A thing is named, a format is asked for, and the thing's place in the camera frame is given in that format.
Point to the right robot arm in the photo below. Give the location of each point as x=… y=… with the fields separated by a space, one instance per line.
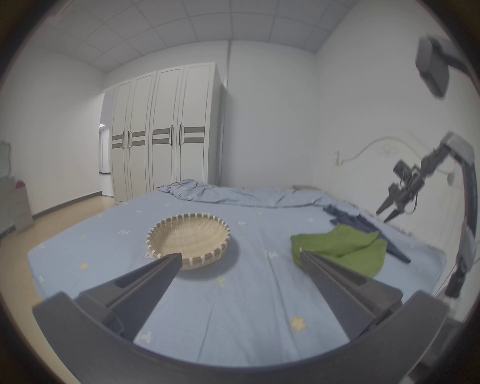
x=459 y=146

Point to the pale blue quilt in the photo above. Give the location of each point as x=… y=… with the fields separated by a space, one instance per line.
x=240 y=195

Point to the white wardrobe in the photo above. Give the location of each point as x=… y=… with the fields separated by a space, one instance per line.
x=165 y=150

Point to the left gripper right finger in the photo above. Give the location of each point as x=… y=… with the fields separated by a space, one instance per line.
x=345 y=296

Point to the green shorts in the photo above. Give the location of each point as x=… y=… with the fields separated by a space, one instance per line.
x=337 y=243

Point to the dark blue garment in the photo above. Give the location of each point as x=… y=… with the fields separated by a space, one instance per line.
x=352 y=221

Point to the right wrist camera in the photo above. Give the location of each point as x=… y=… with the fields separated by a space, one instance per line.
x=404 y=169

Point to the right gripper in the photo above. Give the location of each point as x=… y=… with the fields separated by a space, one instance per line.
x=407 y=191

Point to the round woven basket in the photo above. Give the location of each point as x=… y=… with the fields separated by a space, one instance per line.
x=187 y=234

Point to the bed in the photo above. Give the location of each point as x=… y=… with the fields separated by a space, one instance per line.
x=243 y=300

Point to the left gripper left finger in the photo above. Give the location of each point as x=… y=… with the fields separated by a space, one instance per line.
x=150 y=296

